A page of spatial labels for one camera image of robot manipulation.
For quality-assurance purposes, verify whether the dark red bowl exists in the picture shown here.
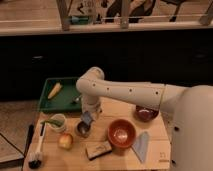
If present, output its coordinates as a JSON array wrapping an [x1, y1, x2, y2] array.
[[135, 106, 158, 122]]

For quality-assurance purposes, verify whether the yellow corn cob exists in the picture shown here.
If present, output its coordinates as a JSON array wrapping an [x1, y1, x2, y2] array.
[[48, 83, 62, 99]]

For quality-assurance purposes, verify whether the orange bowl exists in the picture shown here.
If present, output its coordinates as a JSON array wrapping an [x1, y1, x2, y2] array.
[[107, 119, 136, 149]]

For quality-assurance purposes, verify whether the metal cup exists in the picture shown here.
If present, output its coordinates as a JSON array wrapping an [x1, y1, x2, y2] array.
[[75, 121, 91, 138]]

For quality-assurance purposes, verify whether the green vegetable piece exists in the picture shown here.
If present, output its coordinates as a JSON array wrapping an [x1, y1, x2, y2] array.
[[41, 119, 63, 127]]

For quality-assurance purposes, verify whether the white cup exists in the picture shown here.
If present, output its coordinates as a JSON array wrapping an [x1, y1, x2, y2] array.
[[49, 114, 66, 133]]

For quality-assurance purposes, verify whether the wooden table leg left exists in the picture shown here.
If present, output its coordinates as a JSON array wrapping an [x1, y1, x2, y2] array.
[[56, 0, 73, 31]]

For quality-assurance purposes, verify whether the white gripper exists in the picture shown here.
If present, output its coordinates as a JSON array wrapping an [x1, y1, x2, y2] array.
[[81, 95, 102, 120]]

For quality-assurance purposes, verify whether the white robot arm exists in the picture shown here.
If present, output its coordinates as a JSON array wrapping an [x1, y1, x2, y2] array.
[[76, 67, 213, 171]]

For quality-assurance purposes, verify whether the teal bottle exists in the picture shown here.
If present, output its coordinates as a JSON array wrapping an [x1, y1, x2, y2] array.
[[69, 16, 89, 25]]

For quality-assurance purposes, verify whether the wooden table leg middle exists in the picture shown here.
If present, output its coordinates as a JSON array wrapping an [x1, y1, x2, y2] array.
[[120, 0, 131, 29]]

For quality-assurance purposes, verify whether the red-yellow apple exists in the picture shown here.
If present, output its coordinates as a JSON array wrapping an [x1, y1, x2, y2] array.
[[58, 133, 73, 150]]

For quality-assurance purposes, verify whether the wooden block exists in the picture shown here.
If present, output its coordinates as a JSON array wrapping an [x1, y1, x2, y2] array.
[[86, 141, 112, 160]]

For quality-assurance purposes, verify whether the green plastic tray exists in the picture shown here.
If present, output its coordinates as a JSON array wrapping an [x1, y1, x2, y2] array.
[[38, 77, 81, 113]]

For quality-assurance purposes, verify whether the wooden table leg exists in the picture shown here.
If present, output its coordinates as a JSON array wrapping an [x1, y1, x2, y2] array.
[[56, 0, 73, 31], [120, 0, 131, 29]]

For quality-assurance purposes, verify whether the grey-blue cloth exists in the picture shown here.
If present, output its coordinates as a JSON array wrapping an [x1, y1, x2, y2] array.
[[132, 131, 149, 163]]

